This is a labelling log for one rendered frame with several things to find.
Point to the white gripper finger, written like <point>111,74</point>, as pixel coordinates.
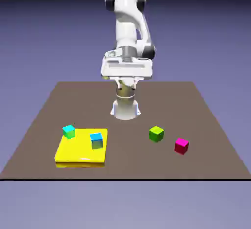
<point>135,84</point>
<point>119,84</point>

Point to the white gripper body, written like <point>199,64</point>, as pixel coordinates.
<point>127,69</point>

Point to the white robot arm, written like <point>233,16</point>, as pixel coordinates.
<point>125,17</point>

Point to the small green cube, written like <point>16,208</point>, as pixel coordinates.
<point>156,134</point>

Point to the small blue cube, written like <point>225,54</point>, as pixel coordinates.
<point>96,141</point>

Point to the small cyan cube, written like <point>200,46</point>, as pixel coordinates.
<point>68,132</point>

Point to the small magenta cube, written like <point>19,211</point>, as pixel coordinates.
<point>181,146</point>

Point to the large yellow box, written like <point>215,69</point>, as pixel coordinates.
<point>82,146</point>

